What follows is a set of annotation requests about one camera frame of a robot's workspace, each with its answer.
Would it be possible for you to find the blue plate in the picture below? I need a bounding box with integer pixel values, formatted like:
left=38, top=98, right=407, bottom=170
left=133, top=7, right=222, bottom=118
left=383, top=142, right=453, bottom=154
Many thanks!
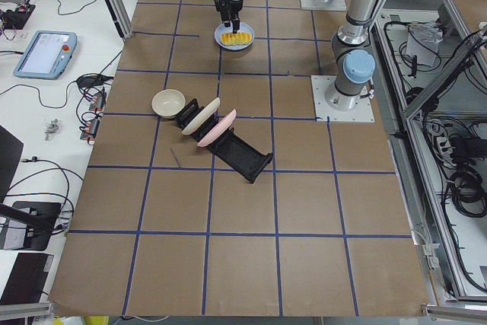
left=214, top=22, right=254, bottom=51

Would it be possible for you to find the blue teach pendant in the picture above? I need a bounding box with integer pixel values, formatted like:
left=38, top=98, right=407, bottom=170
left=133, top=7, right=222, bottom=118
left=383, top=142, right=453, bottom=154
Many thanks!
left=13, top=30, right=78, bottom=80

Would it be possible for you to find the cream bowl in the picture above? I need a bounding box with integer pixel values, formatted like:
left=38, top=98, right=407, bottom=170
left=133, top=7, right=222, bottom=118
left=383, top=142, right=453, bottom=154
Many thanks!
left=151, top=89, right=186, bottom=119

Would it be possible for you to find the black monitor stand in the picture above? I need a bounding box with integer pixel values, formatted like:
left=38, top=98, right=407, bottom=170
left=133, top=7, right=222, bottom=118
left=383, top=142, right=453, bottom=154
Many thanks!
left=1, top=128, right=61, bottom=251

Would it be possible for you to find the orange striped bread roll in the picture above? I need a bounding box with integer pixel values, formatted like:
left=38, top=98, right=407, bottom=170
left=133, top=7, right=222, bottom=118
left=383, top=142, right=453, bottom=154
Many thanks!
left=221, top=32, right=253, bottom=46

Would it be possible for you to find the black dish rack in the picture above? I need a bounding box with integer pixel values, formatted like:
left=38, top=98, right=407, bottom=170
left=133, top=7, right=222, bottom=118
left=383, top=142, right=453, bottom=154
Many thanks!
left=175, top=99, right=273, bottom=183

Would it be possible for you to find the cream plate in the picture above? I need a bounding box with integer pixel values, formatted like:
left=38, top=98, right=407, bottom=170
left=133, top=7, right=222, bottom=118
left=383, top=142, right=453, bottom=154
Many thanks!
left=182, top=97, right=221, bottom=135

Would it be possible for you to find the pink plate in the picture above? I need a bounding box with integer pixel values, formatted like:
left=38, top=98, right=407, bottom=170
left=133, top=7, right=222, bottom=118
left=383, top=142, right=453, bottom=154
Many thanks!
left=197, top=109, right=237, bottom=148

